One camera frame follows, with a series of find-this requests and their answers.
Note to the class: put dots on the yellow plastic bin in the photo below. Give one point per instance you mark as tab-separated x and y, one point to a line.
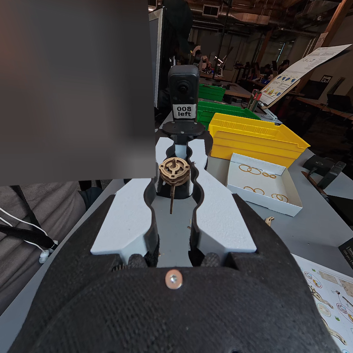
248	143

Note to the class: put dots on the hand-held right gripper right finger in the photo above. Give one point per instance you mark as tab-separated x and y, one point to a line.
223	220

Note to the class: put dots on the white cardboard tray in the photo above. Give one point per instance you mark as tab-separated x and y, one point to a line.
286	187

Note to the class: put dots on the black box device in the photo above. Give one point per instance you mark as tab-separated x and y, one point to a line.
317	162

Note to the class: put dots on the yellow rubber bands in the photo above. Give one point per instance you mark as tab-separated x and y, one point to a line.
253	168

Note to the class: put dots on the small red green box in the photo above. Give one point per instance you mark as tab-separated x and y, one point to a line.
255	99

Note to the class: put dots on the white instruction booklet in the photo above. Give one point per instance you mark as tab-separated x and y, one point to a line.
325	289

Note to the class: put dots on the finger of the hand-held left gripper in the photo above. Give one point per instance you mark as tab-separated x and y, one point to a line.
161	150
200	153

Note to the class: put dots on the wooden gear wheel assembly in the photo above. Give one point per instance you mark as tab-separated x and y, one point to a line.
174	169

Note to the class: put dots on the black model kit box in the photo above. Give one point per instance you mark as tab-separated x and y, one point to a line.
347	253

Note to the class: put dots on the grey partition panel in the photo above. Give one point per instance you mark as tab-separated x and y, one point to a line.
157	55

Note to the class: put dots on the dark handheld gadget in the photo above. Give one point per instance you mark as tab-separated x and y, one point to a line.
331	176

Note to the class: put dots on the small wooden part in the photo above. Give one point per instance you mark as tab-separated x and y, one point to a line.
269	222

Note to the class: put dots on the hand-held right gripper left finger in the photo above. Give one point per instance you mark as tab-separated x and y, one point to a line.
126	217

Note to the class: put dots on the person's grey clothing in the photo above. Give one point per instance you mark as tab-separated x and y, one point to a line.
16	275

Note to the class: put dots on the printed sheet on wooden clipboard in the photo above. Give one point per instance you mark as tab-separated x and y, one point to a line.
303	66

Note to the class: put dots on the green plastic bin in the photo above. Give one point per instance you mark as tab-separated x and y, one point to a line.
211	93
209	115

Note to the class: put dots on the dark brown rod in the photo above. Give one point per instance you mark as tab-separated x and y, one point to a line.
314	183

